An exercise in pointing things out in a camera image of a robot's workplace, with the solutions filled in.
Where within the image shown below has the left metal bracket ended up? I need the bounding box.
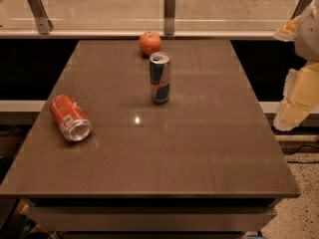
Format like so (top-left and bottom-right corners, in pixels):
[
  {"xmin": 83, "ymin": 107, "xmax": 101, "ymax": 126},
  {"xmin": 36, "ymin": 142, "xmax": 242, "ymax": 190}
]
[{"xmin": 27, "ymin": 0, "xmax": 54, "ymax": 35}]

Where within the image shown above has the right metal bracket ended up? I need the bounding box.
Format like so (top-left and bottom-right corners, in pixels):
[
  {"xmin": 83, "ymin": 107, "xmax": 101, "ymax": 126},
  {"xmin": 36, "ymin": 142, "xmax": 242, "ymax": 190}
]
[{"xmin": 291, "ymin": 0, "xmax": 313, "ymax": 18}]

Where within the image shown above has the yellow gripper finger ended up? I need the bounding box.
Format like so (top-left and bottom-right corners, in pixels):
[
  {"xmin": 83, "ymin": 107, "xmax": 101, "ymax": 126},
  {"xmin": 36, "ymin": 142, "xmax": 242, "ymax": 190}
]
[
  {"xmin": 273, "ymin": 15, "xmax": 301, "ymax": 42},
  {"xmin": 273, "ymin": 63, "xmax": 319, "ymax": 131}
]

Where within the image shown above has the orange soda can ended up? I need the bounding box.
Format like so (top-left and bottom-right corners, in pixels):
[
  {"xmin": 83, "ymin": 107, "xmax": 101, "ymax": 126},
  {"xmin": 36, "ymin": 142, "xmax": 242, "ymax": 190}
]
[{"xmin": 50, "ymin": 95, "xmax": 92, "ymax": 142}]

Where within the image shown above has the glass barrier panel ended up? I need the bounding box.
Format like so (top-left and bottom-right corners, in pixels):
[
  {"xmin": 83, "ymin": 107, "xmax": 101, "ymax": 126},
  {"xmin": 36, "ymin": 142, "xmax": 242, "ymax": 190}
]
[{"xmin": 0, "ymin": 0, "xmax": 319, "ymax": 32}]

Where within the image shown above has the black floor cable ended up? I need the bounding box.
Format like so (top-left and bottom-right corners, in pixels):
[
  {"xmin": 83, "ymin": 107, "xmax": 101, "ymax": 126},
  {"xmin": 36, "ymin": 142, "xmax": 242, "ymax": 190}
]
[{"xmin": 284, "ymin": 144, "xmax": 319, "ymax": 165}]

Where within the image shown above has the blue silver redbull can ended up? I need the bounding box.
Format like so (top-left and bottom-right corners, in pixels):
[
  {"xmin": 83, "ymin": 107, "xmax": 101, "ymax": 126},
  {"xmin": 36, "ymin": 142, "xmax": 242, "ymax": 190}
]
[{"xmin": 150, "ymin": 52, "xmax": 170, "ymax": 104}]

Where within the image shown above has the red apple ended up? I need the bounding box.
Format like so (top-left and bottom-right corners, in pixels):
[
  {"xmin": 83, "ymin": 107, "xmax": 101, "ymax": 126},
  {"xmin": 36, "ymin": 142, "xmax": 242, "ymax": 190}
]
[{"xmin": 139, "ymin": 31, "xmax": 161, "ymax": 56}]

